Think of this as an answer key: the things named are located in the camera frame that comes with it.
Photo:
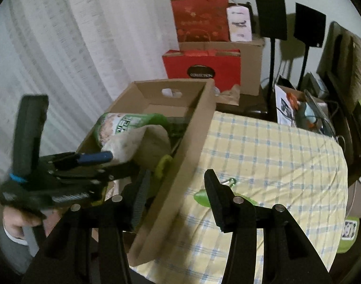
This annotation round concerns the brown wooden panel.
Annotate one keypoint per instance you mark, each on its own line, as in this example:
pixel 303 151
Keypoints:
pixel 346 65

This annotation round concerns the red paper bag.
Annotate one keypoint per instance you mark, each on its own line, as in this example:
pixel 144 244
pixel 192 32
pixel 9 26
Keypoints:
pixel 198 17

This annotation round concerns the blue face mask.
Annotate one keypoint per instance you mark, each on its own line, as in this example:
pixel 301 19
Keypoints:
pixel 310 111

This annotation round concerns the red collection gift bag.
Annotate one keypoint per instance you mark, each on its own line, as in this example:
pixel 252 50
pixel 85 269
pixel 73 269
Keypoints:
pixel 180 65

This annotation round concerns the green carabiner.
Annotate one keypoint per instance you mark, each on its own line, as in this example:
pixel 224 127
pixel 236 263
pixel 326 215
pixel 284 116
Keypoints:
pixel 232 181

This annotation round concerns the green printed packet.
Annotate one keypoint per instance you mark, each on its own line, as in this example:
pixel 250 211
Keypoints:
pixel 348 230

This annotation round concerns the person's left hand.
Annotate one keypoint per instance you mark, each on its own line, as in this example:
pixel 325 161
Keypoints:
pixel 16 222

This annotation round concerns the green snack packet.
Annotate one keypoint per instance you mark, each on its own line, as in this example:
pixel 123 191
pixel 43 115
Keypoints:
pixel 118 124

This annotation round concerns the printed white cloth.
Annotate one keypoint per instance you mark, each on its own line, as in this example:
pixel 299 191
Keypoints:
pixel 130 145

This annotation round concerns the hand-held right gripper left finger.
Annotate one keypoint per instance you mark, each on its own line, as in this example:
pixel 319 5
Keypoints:
pixel 139 201

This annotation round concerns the large cardboard box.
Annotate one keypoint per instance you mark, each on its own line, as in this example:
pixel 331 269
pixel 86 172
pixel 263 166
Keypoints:
pixel 251 65

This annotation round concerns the white curtain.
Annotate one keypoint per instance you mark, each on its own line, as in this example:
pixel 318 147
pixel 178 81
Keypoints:
pixel 80 35

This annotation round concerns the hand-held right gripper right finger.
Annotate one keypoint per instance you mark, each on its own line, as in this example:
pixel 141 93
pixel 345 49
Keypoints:
pixel 215 201

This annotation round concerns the crumpled brown paper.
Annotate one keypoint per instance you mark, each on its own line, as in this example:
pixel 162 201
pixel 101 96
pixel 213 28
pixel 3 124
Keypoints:
pixel 230 94

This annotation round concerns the black stand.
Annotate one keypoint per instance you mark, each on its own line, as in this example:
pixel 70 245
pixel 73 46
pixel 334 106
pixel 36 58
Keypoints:
pixel 270 14
pixel 309 25

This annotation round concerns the green plastic tag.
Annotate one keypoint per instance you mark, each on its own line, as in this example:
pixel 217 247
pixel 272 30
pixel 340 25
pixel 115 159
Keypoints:
pixel 201 197

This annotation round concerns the yellow plaid tablecloth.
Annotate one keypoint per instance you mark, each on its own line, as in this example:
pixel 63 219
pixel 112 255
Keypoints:
pixel 272 159

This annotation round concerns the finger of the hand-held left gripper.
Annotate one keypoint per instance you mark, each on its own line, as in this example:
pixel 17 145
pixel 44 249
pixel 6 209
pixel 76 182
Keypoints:
pixel 85 177
pixel 94 157

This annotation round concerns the white carton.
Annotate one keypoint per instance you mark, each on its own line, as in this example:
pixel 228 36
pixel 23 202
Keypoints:
pixel 239 23

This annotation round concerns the orange toy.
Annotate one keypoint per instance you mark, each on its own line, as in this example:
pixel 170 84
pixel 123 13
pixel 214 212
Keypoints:
pixel 292 99

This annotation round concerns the person's left forearm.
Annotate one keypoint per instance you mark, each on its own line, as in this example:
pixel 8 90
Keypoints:
pixel 15 257

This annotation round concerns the small cardboard box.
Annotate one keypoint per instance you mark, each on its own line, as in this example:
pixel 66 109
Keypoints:
pixel 300 93

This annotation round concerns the grey device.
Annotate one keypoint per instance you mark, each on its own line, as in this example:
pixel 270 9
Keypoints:
pixel 316 85

